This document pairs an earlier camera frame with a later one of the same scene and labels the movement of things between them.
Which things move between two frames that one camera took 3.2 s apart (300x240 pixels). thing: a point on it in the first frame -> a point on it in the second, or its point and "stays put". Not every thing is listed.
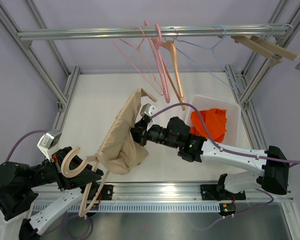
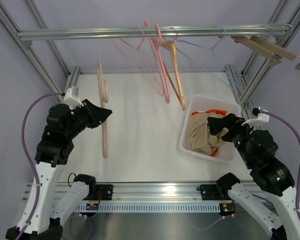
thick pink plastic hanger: (166, 97) stays put
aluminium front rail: (155, 192) stays put
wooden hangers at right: (270, 50) stays put
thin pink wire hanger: (138, 48) stays put
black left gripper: (65, 182) -> (97, 114)
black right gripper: (140, 131) -> (231, 121)
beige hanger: (64, 168) -> (104, 92)
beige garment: (120, 152) -> (199, 138)
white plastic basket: (233, 135) stays put
